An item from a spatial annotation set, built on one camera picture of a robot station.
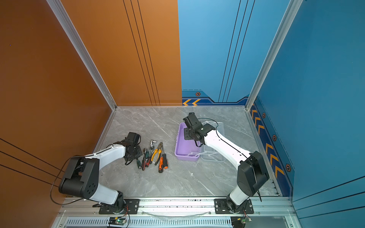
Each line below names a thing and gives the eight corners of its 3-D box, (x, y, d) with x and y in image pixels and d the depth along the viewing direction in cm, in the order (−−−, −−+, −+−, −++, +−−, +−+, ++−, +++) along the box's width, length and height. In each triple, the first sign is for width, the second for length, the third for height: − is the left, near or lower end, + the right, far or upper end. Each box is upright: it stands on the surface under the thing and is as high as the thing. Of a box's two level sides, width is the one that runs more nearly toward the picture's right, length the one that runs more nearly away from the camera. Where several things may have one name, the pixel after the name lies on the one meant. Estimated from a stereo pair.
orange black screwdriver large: (158, 172, 86) (157, 171, 85) (160, 154, 94) (160, 152, 92) (163, 172, 86) (162, 171, 85) (165, 154, 94) (164, 152, 92)
